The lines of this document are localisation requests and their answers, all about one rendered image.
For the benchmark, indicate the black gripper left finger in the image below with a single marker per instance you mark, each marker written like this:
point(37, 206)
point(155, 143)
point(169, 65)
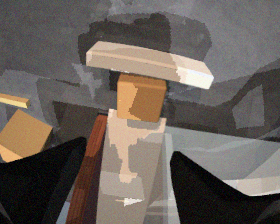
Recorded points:
point(33, 190)

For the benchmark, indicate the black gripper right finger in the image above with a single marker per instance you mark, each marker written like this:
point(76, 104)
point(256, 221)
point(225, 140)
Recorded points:
point(201, 198)

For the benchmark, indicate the yellow thin bar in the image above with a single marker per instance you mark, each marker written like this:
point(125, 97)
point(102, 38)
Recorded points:
point(15, 100)

